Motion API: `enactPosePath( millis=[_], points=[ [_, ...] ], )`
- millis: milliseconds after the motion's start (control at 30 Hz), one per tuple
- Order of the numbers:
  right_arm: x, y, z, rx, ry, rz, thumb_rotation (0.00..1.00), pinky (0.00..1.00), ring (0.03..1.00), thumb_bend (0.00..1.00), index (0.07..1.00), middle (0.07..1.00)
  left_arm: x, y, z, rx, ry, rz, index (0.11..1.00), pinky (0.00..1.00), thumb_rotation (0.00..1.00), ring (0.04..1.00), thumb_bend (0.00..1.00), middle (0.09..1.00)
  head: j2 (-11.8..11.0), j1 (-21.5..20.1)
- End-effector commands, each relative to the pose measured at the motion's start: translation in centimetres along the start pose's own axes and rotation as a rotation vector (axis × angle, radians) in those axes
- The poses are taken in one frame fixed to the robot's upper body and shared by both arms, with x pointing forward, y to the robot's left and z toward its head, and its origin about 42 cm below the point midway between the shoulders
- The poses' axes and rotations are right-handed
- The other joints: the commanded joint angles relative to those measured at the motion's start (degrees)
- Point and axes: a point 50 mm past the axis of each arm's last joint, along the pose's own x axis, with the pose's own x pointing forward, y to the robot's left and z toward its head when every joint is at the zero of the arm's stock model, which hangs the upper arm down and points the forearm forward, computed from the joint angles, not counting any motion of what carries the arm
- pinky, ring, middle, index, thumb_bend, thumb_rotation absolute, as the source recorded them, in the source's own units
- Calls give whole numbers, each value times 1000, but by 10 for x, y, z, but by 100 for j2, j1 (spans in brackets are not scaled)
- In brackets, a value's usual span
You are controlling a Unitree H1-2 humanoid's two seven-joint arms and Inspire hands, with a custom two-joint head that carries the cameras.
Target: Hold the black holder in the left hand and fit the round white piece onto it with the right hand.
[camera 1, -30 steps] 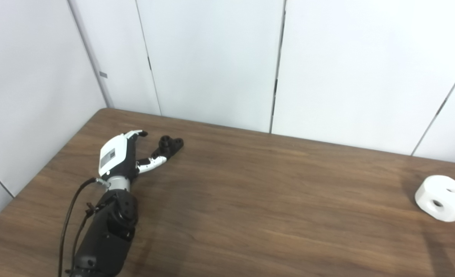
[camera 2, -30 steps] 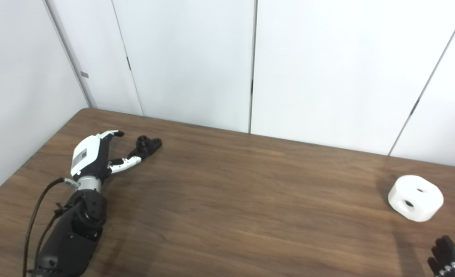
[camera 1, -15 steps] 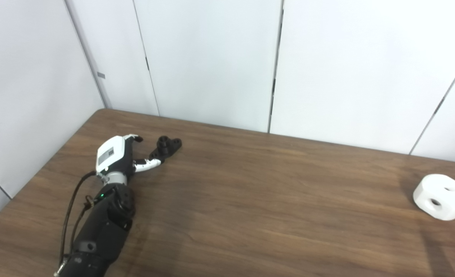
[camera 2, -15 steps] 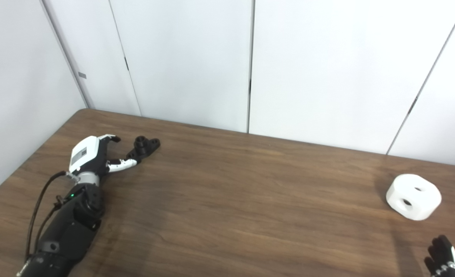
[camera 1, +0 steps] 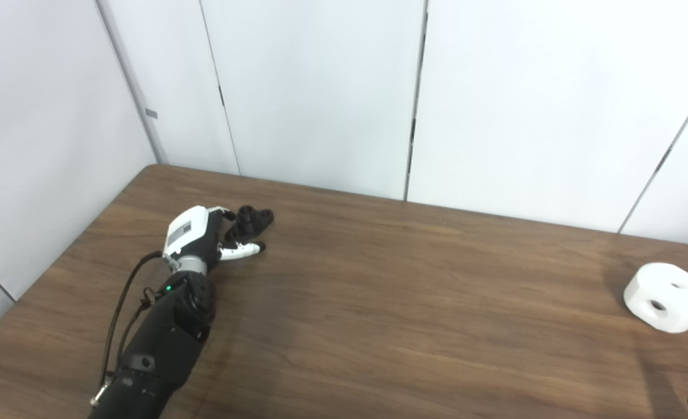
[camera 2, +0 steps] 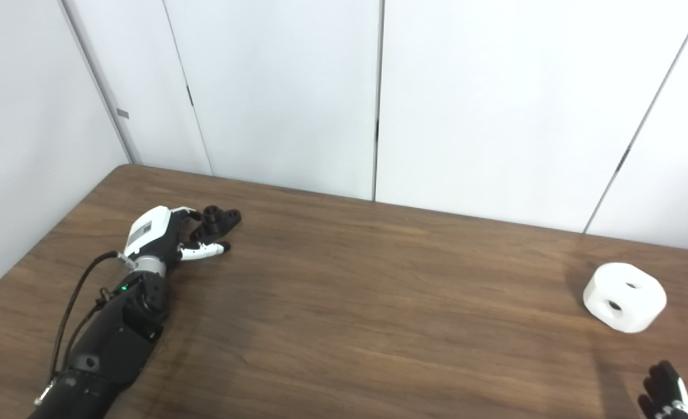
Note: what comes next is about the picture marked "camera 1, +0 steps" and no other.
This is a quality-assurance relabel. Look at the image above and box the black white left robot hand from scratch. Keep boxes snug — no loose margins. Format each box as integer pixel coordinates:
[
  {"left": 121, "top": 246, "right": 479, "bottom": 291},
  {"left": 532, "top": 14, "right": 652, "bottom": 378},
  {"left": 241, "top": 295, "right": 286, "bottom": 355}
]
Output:
[{"left": 162, "top": 205, "right": 267, "bottom": 264}]

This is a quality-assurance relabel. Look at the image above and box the black plastic holder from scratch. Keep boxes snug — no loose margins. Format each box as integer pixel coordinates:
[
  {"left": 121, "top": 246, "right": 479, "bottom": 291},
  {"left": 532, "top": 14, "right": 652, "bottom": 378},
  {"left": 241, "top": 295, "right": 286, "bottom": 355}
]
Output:
[{"left": 224, "top": 205, "right": 275, "bottom": 244}]

